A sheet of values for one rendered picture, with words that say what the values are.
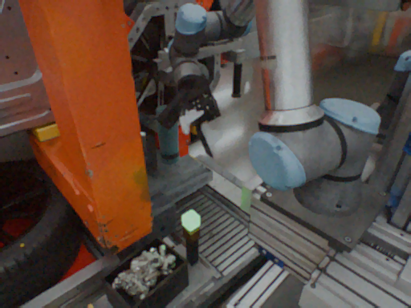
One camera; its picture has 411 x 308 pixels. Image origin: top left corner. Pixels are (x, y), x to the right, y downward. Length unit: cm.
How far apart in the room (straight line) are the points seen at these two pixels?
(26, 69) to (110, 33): 59
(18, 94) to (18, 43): 16
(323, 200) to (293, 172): 19
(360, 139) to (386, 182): 31
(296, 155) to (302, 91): 11
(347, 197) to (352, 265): 15
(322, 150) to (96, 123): 49
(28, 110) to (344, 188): 105
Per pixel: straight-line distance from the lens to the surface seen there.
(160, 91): 153
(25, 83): 126
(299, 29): 54
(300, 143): 55
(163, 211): 132
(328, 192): 71
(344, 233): 72
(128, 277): 92
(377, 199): 84
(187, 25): 83
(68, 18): 69
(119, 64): 75
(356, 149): 65
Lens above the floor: 132
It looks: 34 degrees down
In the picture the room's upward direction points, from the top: straight up
